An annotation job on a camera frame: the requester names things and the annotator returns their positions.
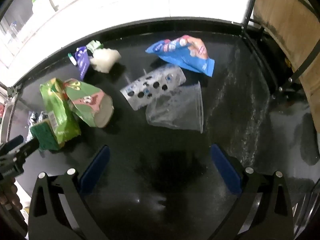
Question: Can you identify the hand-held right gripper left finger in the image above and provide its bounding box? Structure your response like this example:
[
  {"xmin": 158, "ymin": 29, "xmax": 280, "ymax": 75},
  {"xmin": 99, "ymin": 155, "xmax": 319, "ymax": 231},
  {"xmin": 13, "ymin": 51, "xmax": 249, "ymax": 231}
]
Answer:
[{"xmin": 27, "ymin": 145, "xmax": 110, "ymax": 240}]

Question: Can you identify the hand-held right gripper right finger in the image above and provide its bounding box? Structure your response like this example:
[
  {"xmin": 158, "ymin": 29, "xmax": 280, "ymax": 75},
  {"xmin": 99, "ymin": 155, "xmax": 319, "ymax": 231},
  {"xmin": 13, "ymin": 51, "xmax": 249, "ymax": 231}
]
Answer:
[{"xmin": 207, "ymin": 144, "xmax": 294, "ymax": 240}]

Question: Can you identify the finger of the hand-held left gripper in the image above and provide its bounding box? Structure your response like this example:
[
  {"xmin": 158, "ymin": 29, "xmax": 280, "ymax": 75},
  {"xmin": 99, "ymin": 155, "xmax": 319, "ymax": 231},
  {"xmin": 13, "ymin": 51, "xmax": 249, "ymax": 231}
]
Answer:
[
  {"xmin": 15, "ymin": 138, "xmax": 40, "ymax": 160},
  {"xmin": 0, "ymin": 135, "xmax": 25, "ymax": 153}
]

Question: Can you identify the green scrub sponge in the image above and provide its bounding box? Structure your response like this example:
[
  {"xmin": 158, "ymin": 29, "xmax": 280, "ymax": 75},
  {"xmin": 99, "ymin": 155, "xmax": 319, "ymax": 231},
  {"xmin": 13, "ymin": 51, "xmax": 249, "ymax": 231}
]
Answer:
[{"xmin": 29, "ymin": 119, "xmax": 60, "ymax": 151}]

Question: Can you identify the person's left hand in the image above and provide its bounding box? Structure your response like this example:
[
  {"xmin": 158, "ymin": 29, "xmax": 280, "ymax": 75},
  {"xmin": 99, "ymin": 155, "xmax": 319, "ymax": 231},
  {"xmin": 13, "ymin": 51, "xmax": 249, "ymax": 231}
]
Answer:
[{"xmin": 0, "ymin": 180, "xmax": 23, "ymax": 212}]

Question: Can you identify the silver foil wrapper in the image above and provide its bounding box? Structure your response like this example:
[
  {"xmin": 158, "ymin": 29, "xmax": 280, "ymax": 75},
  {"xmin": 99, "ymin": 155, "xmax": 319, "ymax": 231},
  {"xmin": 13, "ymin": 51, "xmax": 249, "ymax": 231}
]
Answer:
[{"xmin": 26, "ymin": 110, "xmax": 49, "ymax": 140}]

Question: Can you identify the green patrick snack bag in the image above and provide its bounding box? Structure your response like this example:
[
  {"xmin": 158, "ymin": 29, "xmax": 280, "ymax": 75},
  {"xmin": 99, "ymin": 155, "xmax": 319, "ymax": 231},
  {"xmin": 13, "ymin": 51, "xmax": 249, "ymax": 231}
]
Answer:
[{"xmin": 64, "ymin": 79, "xmax": 114, "ymax": 128}]

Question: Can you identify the clear plastic bag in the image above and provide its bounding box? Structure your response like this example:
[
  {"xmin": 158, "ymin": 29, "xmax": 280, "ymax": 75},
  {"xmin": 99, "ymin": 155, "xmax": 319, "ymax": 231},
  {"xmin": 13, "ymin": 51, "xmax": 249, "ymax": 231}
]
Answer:
[{"xmin": 145, "ymin": 81, "xmax": 204, "ymax": 133}]

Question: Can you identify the white marker pen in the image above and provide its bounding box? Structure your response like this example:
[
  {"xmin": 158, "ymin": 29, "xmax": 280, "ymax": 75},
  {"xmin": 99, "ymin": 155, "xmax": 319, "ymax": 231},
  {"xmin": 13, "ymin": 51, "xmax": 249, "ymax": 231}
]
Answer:
[{"xmin": 67, "ymin": 52, "xmax": 78, "ymax": 66}]

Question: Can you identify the purple packet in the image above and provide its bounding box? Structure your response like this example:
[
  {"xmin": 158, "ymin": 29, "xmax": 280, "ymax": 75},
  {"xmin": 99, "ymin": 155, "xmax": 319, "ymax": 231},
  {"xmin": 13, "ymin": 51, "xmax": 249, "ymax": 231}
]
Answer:
[{"xmin": 75, "ymin": 45, "xmax": 91, "ymax": 80}]

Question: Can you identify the clear perforated plastic packaging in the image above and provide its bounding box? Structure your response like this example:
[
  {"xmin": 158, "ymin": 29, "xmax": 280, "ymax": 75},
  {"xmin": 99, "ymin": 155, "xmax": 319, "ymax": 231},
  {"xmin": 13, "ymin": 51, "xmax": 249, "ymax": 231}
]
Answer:
[{"xmin": 119, "ymin": 64, "xmax": 187, "ymax": 111}]

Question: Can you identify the green and white wrapper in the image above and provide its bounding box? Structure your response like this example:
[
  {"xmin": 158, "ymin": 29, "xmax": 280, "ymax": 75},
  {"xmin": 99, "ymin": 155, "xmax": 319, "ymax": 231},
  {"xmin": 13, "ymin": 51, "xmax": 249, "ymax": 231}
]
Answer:
[{"xmin": 86, "ymin": 40, "xmax": 104, "ymax": 55}]

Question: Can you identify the blue snack bag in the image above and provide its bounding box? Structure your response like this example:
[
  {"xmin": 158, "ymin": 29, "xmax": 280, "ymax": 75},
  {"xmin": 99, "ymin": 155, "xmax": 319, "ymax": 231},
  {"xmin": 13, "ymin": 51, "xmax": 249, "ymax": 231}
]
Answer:
[{"xmin": 145, "ymin": 35, "xmax": 215, "ymax": 77}]

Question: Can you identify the white bottle with green cap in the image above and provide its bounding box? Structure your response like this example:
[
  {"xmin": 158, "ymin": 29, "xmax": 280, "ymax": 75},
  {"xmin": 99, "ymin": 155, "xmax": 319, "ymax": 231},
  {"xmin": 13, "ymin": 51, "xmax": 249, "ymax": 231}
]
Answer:
[{"xmin": 29, "ymin": 0, "xmax": 57, "ymax": 17}]

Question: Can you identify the wooden chair with black frame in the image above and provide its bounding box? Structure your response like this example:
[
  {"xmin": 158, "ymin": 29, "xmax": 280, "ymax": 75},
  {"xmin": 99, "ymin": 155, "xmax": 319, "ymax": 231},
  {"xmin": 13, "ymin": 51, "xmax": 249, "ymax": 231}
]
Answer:
[{"xmin": 241, "ymin": 0, "xmax": 320, "ymax": 110}]

